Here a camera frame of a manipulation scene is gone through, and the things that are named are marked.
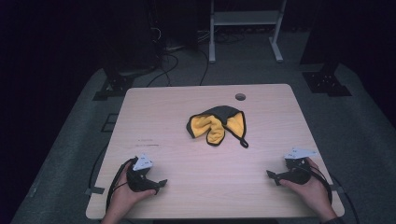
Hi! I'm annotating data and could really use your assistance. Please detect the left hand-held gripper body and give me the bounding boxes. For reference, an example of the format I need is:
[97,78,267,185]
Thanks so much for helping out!
[125,153,161,193]

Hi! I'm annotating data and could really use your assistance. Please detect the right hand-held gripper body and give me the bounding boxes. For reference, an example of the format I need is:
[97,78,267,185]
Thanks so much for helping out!
[277,147,318,186]

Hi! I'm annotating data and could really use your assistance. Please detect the yellow and grey microfibre cloth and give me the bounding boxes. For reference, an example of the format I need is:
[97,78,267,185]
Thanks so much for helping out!
[186,105,249,149]

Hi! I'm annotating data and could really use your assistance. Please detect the person's left hand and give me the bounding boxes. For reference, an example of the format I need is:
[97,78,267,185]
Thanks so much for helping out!
[106,169,157,218]

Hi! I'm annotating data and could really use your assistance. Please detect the person's right hand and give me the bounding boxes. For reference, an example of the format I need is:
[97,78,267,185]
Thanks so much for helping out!
[278,157,334,217]

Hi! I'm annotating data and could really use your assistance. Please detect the grey tape strip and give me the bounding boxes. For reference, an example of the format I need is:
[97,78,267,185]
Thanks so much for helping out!
[84,186,106,197]

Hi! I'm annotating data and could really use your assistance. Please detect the black floor tape rectangle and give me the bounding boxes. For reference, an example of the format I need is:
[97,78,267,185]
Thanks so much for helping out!
[100,113,120,133]

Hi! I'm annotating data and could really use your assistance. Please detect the black metal stand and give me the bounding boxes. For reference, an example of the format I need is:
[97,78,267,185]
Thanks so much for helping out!
[92,0,163,102]
[299,0,353,98]

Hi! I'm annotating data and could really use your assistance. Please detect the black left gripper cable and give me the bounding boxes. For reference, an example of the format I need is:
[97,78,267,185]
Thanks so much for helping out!
[105,156,138,213]

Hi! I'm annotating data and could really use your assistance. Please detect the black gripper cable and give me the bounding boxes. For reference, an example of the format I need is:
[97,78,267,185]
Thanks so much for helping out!
[105,156,138,213]
[303,158,333,205]

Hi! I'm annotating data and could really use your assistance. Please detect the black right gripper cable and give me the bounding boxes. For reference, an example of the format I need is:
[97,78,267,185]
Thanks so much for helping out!
[303,158,333,205]

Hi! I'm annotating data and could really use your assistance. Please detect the black cable beside table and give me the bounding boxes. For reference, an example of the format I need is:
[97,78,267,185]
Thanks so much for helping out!
[88,142,110,191]
[329,173,361,224]

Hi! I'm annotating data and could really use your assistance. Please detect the black floor cables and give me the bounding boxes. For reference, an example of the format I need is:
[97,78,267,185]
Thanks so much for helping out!
[145,24,247,89]

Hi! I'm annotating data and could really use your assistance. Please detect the white metal stand frame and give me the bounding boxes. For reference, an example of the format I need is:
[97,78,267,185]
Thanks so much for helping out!
[208,0,288,64]

